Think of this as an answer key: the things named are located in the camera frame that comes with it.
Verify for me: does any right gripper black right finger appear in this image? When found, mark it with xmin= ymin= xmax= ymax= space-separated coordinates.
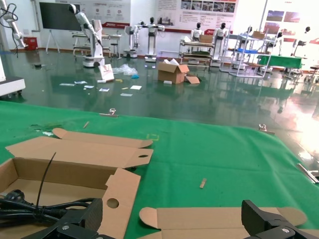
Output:
xmin=241 ymin=199 xmax=319 ymax=239

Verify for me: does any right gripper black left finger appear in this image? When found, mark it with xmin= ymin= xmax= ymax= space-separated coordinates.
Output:
xmin=24 ymin=198 xmax=106 ymax=239

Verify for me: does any black power cable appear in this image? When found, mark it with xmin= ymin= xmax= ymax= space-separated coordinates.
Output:
xmin=0 ymin=189 xmax=97 ymax=225

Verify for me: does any black zip tie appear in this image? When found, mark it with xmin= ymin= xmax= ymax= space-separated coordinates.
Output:
xmin=34 ymin=152 xmax=57 ymax=221

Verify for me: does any white jointed robot arm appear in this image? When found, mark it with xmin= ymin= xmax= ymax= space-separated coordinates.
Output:
xmin=0 ymin=2 xmax=28 ymax=49

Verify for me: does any open brown cardboard mailer box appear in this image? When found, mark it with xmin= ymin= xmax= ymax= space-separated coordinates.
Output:
xmin=138 ymin=206 xmax=308 ymax=239
xmin=0 ymin=127 xmax=154 ymax=239

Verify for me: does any open cardboard shipping box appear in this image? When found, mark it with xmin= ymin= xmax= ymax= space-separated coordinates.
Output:
xmin=157 ymin=59 xmax=190 ymax=85

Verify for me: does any red box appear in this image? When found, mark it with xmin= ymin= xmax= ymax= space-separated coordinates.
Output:
xmin=23 ymin=36 xmax=38 ymax=51

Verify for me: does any green felt table cloth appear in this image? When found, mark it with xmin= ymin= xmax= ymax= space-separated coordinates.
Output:
xmin=0 ymin=99 xmax=319 ymax=239

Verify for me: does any clear crumpled plastic film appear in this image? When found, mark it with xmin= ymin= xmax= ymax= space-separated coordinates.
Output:
xmin=29 ymin=121 xmax=63 ymax=137

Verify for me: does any white and red paper bag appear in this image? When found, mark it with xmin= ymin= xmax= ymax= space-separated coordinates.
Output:
xmin=97 ymin=63 xmax=116 ymax=83

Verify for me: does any white wheeled platform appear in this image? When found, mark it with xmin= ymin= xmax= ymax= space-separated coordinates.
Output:
xmin=0 ymin=53 xmax=26 ymax=98

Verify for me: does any clear plastic bag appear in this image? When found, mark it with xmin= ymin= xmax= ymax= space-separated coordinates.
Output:
xmin=112 ymin=63 xmax=139 ymax=76

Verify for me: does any flat cardboard piece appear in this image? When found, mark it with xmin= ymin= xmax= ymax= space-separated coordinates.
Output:
xmin=185 ymin=74 xmax=201 ymax=85

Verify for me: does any table with green cloth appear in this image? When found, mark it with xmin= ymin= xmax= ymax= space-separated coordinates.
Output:
xmin=257 ymin=54 xmax=304 ymax=73

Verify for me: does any white leaning mobile robot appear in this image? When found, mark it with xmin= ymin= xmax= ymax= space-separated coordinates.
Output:
xmin=68 ymin=3 xmax=106 ymax=69

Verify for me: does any white humanoid robot black head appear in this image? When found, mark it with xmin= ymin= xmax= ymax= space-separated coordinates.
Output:
xmin=191 ymin=22 xmax=205 ymax=42
xmin=297 ymin=25 xmax=312 ymax=51
xmin=242 ymin=24 xmax=254 ymax=38
xmin=272 ymin=31 xmax=285 ymax=56
xmin=213 ymin=22 xmax=228 ymax=68

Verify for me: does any white robot on round base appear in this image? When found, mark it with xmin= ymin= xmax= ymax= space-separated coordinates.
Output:
xmin=123 ymin=24 xmax=138 ymax=59

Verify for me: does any white metal workbench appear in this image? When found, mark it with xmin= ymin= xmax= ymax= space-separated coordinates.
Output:
xmin=72 ymin=32 xmax=123 ymax=59

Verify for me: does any white shelving cart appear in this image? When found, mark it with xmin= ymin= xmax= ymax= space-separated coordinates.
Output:
xmin=178 ymin=35 xmax=215 ymax=67

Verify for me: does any humanoid robot arms spread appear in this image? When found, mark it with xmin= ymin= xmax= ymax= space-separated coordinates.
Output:
xmin=134 ymin=16 xmax=165 ymax=63

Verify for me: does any black screen on stand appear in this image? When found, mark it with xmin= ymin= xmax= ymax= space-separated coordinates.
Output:
xmin=39 ymin=2 xmax=83 ymax=54

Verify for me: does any white tube frame rack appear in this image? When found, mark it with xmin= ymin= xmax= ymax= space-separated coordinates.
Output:
xmin=219 ymin=30 xmax=273 ymax=77

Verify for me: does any wall poster with photos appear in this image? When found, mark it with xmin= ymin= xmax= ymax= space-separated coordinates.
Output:
xmin=264 ymin=9 xmax=301 ymax=43

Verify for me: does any wall poster with red stripe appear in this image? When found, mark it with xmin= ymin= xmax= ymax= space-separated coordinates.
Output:
xmin=91 ymin=0 xmax=132 ymax=27

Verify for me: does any large wall info poster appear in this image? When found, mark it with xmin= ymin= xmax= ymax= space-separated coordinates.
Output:
xmin=157 ymin=0 xmax=240 ymax=32

